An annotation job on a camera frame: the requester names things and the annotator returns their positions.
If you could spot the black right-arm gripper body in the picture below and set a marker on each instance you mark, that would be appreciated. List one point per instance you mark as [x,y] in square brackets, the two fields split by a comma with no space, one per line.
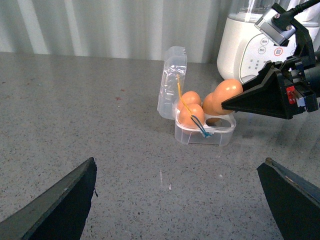
[302,69]

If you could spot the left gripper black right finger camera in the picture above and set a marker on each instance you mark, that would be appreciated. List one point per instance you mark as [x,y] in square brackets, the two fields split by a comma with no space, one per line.
[293,201]

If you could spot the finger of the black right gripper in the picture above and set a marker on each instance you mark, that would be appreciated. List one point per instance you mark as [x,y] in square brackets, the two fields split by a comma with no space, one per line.
[264,82]
[266,104]

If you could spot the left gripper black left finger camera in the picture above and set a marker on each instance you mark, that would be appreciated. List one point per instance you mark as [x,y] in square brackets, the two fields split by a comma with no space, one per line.
[59,213]

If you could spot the brown egg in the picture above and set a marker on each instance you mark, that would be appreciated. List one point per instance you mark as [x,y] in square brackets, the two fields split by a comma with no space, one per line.
[189,97]
[224,91]
[208,110]
[185,115]

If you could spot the clear plastic egg box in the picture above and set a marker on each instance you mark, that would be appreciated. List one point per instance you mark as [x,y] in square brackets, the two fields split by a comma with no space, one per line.
[216,130]

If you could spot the white Joyoung blender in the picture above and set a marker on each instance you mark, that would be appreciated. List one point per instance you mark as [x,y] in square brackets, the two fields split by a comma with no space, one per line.
[244,50]

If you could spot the yellow blue rubber band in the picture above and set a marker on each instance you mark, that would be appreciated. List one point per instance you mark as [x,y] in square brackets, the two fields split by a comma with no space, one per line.
[201,127]

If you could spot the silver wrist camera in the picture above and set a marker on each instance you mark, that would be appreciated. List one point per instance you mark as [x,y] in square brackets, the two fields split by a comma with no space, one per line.
[276,24]

